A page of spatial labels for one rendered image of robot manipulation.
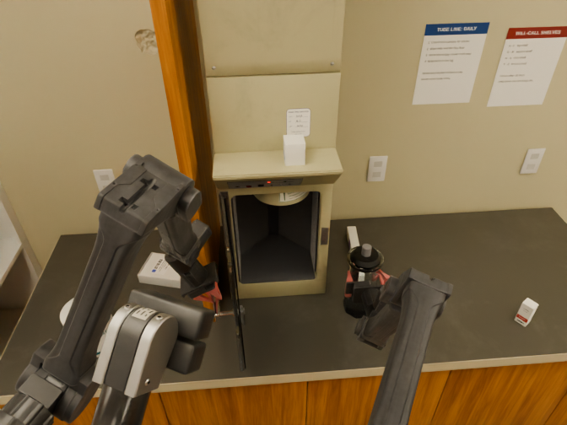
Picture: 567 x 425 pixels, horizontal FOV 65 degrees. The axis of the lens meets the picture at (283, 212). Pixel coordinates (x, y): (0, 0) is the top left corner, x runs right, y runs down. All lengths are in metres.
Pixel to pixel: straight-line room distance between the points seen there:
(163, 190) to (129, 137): 1.09
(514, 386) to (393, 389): 1.08
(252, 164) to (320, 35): 0.34
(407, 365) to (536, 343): 0.92
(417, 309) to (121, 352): 0.48
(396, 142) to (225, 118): 0.81
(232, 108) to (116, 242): 0.60
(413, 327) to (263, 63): 0.67
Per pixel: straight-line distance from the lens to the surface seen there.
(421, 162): 1.85
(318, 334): 1.46
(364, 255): 1.36
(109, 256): 0.64
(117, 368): 0.48
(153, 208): 0.60
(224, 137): 1.17
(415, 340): 0.75
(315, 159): 1.15
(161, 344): 0.47
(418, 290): 0.79
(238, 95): 1.12
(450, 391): 1.68
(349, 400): 1.60
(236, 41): 1.08
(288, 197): 1.30
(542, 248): 1.97
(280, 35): 1.08
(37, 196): 1.96
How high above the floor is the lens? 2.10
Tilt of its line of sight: 38 degrees down
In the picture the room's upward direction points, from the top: 1 degrees counter-clockwise
